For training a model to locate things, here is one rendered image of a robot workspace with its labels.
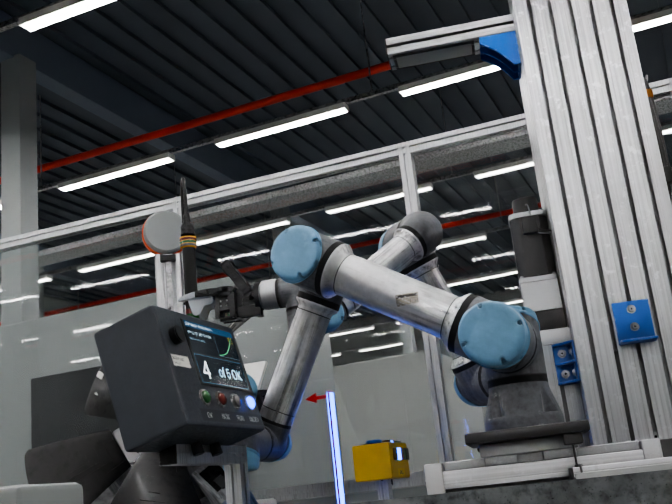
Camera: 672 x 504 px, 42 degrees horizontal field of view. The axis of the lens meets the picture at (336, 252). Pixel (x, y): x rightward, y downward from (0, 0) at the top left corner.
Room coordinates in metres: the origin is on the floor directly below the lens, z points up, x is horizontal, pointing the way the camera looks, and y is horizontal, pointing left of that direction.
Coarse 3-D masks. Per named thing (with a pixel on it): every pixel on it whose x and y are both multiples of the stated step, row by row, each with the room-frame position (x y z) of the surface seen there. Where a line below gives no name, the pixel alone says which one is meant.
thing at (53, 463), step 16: (96, 432) 2.18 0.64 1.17; (48, 448) 2.18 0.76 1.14; (64, 448) 2.18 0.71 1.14; (80, 448) 2.17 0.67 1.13; (96, 448) 2.17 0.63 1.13; (112, 448) 2.18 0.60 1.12; (32, 464) 2.18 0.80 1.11; (48, 464) 2.17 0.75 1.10; (64, 464) 2.17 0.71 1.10; (80, 464) 2.17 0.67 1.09; (96, 464) 2.17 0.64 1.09; (112, 464) 2.18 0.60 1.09; (128, 464) 2.19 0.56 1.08; (32, 480) 2.17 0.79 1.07; (48, 480) 2.16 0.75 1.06; (64, 480) 2.16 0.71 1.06; (80, 480) 2.17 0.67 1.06; (96, 480) 2.17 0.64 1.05; (112, 480) 2.18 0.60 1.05; (96, 496) 2.17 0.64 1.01
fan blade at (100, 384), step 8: (96, 376) 2.41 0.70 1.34; (104, 376) 2.38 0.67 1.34; (96, 384) 2.40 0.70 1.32; (104, 384) 2.38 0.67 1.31; (104, 392) 2.37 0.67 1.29; (88, 400) 2.41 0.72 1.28; (96, 400) 2.39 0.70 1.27; (104, 400) 2.37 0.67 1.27; (88, 408) 2.41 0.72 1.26; (96, 408) 2.39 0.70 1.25; (104, 408) 2.37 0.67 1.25; (112, 408) 2.35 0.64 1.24; (104, 416) 2.37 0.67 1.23; (112, 416) 2.35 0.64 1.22
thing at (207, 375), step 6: (198, 354) 1.34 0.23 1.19; (198, 360) 1.33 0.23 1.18; (204, 360) 1.35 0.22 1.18; (210, 360) 1.37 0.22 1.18; (198, 366) 1.32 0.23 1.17; (204, 366) 1.34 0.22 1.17; (210, 366) 1.36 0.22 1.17; (204, 372) 1.34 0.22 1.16; (210, 372) 1.36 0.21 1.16; (204, 378) 1.33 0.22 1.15; (210, 378) 1.35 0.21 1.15; (216, 384) 1.36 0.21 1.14
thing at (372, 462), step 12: (372, 444) 2.25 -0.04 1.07; (384, 444) 2.24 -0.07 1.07; (396, 444) 2.30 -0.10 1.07; (360, 456) 2.26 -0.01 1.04; (372, 456) 2.25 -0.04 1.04; (384, 456) 2.24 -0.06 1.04; (360, 468) 2.26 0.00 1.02; (372, 468) 2.25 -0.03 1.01; (384, 468) 2.24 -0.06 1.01; (396, 468) 2.28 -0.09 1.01; (408, 468) 2.38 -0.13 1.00; (360, 480) 2.27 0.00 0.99; (372, 480) 2.26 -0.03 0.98
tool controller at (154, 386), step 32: (128, 320) 1.27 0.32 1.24; (160, 320) 1.26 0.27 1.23; (192, 320) 1.36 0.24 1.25; (128, 352) 1.27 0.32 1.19; (160, 352) 1.25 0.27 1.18; (192, 352) 1.32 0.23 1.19; (224, 352) 1.43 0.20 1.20; (128, 384) 1.27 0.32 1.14; (160, 384) 1.25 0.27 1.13; (192, 384) 1.29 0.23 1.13; (224, 384) 1.39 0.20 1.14; (128, 416) 1.27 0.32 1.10; (160, 416) 1.25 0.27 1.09; (192, 416) 1.26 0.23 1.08; (224, 416) 1.35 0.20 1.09; (256, 416) 1.46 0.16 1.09; (128, 448) 1.27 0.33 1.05; (160, 448) 1.33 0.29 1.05; (192, 448) 1.38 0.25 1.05
